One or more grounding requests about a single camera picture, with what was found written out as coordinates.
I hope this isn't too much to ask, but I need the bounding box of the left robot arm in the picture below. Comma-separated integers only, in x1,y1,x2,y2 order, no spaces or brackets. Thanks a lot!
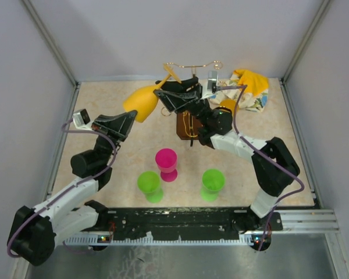
6,109,137,266

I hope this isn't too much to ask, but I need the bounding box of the pink wine glass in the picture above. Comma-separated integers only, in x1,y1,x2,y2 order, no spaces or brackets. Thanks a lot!
155,148,178,183

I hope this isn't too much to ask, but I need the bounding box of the aluminium frame post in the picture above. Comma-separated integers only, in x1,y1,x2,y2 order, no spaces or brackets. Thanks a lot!
281,0,332,84
20,0,80,87

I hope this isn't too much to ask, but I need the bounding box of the patterned crumpled cloth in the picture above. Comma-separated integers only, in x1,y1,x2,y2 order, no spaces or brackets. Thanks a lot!
209,69,269,112

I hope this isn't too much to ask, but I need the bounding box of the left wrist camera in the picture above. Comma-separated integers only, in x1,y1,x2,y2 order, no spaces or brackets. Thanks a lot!
72,109,91,130

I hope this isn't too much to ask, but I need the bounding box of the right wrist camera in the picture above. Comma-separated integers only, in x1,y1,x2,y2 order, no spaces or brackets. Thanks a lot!
202,70,218,99

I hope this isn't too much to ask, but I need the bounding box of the aluminium frame post right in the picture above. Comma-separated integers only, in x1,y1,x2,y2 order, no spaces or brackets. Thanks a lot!
281,0,332,84

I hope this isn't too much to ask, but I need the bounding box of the yellow wine glass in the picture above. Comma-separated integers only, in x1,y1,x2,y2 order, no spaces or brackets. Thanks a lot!
123,64,181,123
219,99,239,116

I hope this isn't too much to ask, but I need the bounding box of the green wine glass left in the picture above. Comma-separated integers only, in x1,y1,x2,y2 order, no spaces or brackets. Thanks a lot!
137,171,163,203

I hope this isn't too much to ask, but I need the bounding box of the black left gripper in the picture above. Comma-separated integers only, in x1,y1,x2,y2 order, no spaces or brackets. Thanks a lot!
92,110,139,167

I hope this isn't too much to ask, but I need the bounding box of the green wine glass right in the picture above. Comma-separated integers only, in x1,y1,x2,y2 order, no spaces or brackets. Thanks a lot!
200,169,225,202

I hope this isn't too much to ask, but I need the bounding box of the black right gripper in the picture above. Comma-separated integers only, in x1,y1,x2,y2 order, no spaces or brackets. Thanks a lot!
154,78,211,128

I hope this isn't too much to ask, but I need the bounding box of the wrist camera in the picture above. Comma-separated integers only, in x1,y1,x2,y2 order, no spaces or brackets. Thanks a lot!
72,109,91,130
202,70,218,99

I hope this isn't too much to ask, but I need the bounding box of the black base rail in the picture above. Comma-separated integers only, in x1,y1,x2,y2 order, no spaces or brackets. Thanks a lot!
65,207,283,251

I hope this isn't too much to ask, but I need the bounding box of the green wine glass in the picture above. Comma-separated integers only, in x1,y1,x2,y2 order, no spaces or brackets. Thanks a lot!
137,171,163,203
200,169,225,202

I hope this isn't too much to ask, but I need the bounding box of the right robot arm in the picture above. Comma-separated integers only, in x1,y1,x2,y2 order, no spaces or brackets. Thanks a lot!
154,77,300,230

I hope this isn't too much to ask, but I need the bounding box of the gold black wine glass rack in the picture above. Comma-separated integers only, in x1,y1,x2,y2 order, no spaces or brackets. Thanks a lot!
163,60,223,147

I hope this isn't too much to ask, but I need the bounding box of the aluminium frame post left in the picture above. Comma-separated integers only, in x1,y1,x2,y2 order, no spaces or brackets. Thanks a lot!
20,0,80,87

